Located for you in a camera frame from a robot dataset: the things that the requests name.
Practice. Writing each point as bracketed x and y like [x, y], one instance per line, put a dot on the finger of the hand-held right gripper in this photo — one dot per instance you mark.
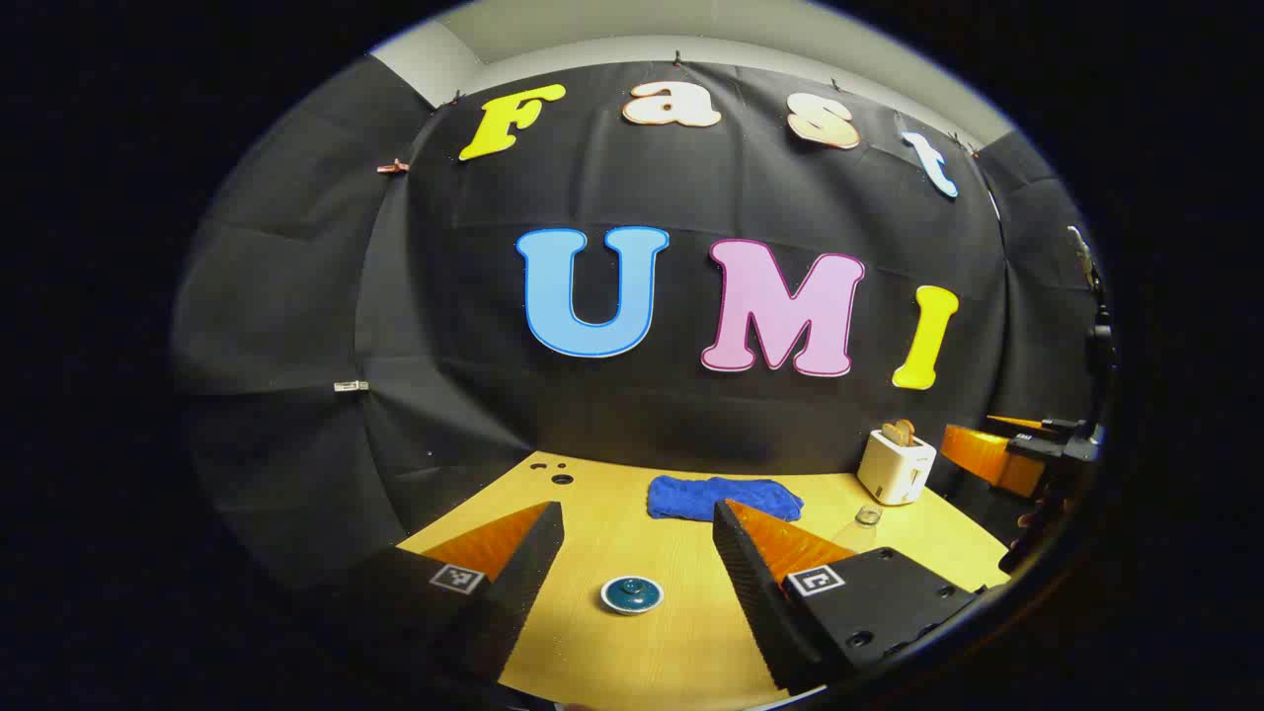
[1037, 425]
[987, 459]

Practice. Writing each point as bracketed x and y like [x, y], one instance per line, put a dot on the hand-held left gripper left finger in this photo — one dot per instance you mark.
[523, 573]

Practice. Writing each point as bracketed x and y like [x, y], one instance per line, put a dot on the blue towel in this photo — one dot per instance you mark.
[691, 497]

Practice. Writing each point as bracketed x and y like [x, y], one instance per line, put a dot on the toast slice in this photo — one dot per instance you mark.
[899, 433]

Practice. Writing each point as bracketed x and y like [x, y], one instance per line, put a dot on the copper clip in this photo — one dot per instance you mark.
[393, 167]

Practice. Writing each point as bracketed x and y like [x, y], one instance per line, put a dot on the silver metal clip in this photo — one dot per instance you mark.
[351, 385]
[1081, 252]

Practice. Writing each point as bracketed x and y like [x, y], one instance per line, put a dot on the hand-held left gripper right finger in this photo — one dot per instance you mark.
[755, 592]

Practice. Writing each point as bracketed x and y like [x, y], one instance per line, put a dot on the white toaster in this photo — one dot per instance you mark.
[894, 474]

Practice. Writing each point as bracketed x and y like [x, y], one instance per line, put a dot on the white teacup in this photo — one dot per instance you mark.
[632, 612]

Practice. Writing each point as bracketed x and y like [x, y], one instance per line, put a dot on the clear plastic water bottle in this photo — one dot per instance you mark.
[861, 533]

